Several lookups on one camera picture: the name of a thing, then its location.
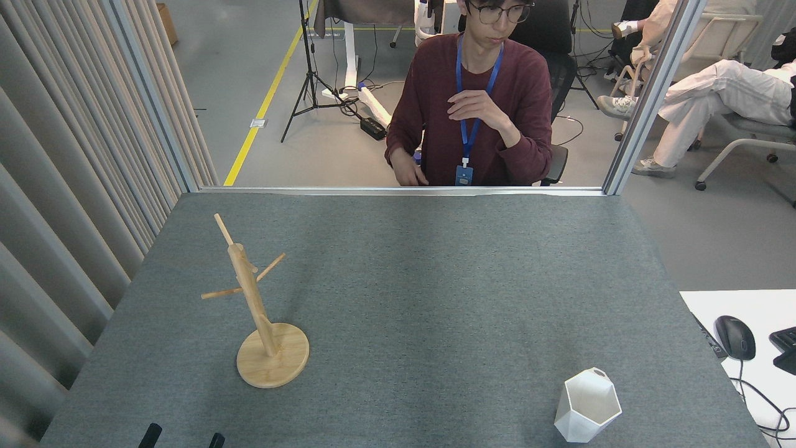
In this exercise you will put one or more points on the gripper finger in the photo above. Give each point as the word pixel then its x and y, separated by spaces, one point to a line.
pixel 150 437
pixel 216 442

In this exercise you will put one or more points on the white hexagonal cup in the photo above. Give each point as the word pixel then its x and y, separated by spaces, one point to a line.
pixel 578 423

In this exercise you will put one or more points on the wooden cup rack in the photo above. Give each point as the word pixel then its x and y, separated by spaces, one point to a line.
pixel 273 364

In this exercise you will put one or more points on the person's right hand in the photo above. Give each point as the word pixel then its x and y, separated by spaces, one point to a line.
pixel 409 171

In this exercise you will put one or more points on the person's left hand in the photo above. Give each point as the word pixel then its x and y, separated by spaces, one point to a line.
pixel 476 107

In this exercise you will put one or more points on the grey corrugated panel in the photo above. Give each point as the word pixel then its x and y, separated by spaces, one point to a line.
pixel 62 186

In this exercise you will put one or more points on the metal floor socket plate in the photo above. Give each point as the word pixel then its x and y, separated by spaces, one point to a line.
pixel 259 123

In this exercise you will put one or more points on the black power brick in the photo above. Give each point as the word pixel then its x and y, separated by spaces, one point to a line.
pixel 373 128

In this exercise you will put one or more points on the blue id badge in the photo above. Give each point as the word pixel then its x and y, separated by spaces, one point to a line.
pixel 464 176

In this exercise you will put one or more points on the black tripod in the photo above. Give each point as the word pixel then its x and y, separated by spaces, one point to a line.
pixel 309 62

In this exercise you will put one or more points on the person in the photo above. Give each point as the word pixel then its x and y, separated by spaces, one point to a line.
pixel 715 87
pixel 435 93
pixel 653 25

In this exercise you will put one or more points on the brown cardboard box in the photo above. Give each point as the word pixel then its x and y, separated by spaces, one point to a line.
pixel 166 23

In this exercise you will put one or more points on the dark desk top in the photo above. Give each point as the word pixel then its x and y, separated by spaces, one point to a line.
pixel 367 9

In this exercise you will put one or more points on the white stand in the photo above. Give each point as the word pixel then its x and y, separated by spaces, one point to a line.
pixel 423 18

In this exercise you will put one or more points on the black flat strip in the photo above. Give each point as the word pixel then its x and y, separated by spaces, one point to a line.
pixel 712 342

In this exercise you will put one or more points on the black-framed glasses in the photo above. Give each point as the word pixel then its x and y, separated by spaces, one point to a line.
pixel 516 12

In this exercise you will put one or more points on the black computer mouse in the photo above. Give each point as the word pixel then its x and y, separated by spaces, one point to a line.
pixel 735 337

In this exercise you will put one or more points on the black office chair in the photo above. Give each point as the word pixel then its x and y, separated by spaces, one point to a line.
pixel 553 25

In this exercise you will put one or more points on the white side table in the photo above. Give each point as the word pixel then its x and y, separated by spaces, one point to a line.
pixel 765 305

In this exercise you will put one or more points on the black keyboard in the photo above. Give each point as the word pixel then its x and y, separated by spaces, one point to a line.
pixel 786 348

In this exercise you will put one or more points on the white wheeled chair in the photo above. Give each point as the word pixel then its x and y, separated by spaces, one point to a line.
pixel 746 127

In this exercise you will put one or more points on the beige chair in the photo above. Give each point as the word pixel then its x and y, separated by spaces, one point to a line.
pixel 709 37

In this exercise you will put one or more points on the silver frame rail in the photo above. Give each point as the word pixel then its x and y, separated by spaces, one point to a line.
pixel 398 190

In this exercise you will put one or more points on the white desk frame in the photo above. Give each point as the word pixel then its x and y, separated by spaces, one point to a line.
pixel 351 56

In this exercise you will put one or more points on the silver frame post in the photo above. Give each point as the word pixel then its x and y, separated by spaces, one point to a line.
pixel 655 93

